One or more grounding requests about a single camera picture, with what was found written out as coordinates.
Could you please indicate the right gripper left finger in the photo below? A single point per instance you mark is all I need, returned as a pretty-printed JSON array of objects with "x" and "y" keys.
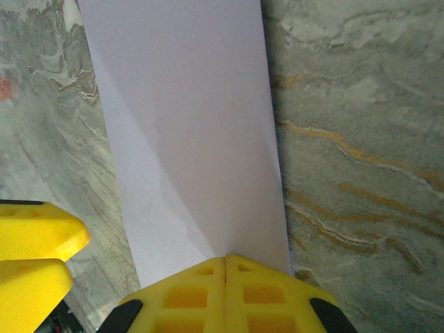
[{"x": 187, "y": 298}]

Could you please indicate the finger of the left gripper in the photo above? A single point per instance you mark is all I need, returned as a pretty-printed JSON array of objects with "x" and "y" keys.
[
  {"x": 38, "y": 232},
  {"x": 27, "y": 291}
]

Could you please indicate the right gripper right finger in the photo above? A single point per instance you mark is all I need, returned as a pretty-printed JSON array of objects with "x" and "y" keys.
[{"x": 270, "y": 298}]

